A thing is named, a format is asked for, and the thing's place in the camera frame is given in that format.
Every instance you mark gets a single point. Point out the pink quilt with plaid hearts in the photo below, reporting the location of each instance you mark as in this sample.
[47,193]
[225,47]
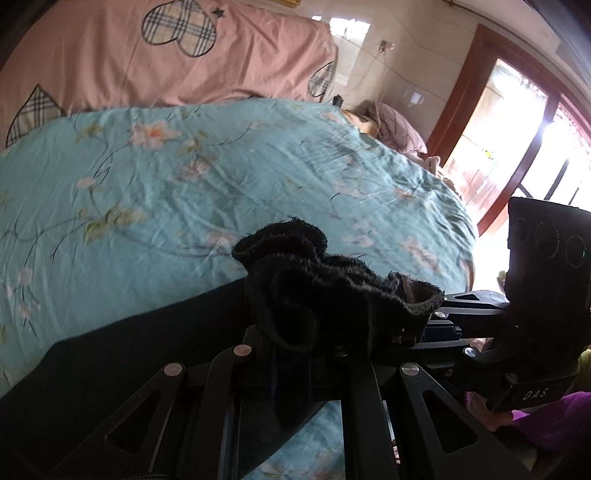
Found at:
[95,55]

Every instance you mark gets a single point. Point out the pink crumpled cloth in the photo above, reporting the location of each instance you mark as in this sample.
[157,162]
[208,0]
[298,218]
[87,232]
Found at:
[390,127]

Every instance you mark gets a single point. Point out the person's right hand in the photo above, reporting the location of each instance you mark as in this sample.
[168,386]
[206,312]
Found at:
[492,421]

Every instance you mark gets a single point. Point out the red wooden door frame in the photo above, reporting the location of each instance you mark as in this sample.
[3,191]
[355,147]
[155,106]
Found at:
[512,128]

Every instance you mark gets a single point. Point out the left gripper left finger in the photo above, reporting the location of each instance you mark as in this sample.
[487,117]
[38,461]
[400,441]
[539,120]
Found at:
[234,417]

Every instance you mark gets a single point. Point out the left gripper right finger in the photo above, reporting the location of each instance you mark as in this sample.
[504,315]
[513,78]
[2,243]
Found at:
[407,426]

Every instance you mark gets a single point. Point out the light blue floral bedsheet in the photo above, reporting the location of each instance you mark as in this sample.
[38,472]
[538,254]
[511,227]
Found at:
[113,214]

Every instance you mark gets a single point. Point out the purple sleeve forearm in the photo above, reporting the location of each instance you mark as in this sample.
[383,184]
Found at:
[558,424]

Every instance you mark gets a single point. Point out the black pants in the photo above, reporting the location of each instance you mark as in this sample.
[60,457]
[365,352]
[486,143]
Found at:
[312,309]

